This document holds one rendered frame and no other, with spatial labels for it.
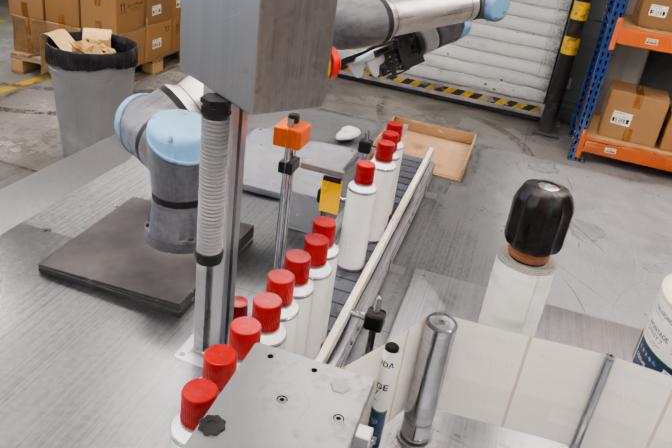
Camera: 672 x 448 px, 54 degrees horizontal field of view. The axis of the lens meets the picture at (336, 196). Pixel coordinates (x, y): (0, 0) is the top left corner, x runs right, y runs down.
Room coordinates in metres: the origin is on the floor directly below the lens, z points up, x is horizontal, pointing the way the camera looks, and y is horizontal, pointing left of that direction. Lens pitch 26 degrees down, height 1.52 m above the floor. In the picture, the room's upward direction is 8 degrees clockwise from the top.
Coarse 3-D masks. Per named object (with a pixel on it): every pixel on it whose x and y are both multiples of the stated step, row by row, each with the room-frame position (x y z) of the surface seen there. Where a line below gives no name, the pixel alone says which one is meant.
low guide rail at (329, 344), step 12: (420, 168) 1.45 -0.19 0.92; (408, 192) 1.30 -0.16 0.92; (396, 216) 1.18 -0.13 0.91; (384, 240) 1.08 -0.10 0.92; (372, 264) 0.98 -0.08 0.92; (360, 276) 0.94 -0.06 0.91; (360, 288) 0.90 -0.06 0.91; (348, 300) 0.86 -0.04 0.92; (348, 312) 0.83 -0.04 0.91; (336, 324) 0.80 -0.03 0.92; (336, 336) 0.77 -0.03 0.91; (324, 348) 0.74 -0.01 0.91; (324, 360) 0.72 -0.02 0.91
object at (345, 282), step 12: (408, 156) 1.60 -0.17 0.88; (408, 168) 1.52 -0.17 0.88; (408, 180) 1.45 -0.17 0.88; (420, 180) 1.47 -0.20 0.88; (396, 192) 1.37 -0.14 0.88; (396, 204) 1.31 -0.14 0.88; (408, 204) 1.37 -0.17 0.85; (372, 252) 1.08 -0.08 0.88; (336, 276) 0.98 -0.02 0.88; (348, 276) 0.99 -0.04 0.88; (336, 288) 0.95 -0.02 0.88; (348, 288) 0.95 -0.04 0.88; (336, 300) 0.91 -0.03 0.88; (336, 312) 0.88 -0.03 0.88
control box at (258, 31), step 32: (192, 0) 0.73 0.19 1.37; (224, 0) 0.68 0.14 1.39; (256, 0) 0.63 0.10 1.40; (288, 0) 0.65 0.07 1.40; (320, 0) 0.68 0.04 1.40; (192, 32) 0.73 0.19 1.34; (224, 32) 0.68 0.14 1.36; (256, 32) 0.63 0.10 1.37; (288, 32) 0.65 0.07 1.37; (320, 32) 0.68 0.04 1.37; (192, 64) 0.73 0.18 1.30; (224, 64) 0.67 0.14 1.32; (256, 64) 0.63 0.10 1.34; (288, 64) 0.66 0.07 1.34; (320, 64) 0.68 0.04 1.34; (224, 96) 0.67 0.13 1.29; (256, 96) 0.63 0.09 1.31; (288, 96) 0.66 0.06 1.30; (320, 96) 0.69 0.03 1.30
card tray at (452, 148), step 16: (384, 128) 1.82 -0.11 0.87; (416, 128) 1.93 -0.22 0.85; (432, 128) 1.92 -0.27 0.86; (448, 128) 1.91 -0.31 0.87; (416, 144) 1.82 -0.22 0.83; (432, 144) 1.84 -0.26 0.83; (448, 144) 1.86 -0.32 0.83; (464, 144) 1.88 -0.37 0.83; (432, 160) 1.72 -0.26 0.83; (448, 160) 1.73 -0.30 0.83; (464, 160) 1.75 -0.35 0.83; (448, 176) 1.62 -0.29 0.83
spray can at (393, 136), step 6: (384, 132) 1.19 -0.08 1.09; (390, 132) 1.20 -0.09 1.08; (396, 132) 1.20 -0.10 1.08; (384, 138) 1.19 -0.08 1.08; (390, 138) 1.18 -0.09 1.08; (396, 138) 1.19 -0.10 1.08; (396, 144) 1.19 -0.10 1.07; (396, 150) 1.19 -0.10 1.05; (396, 156) 1.18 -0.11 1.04; (396, 162) 1.18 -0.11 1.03; (396, 168) 1.18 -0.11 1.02; (396, 174) 1.19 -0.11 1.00; (390, 198) 1.18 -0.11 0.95; (390, 204) 1.19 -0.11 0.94
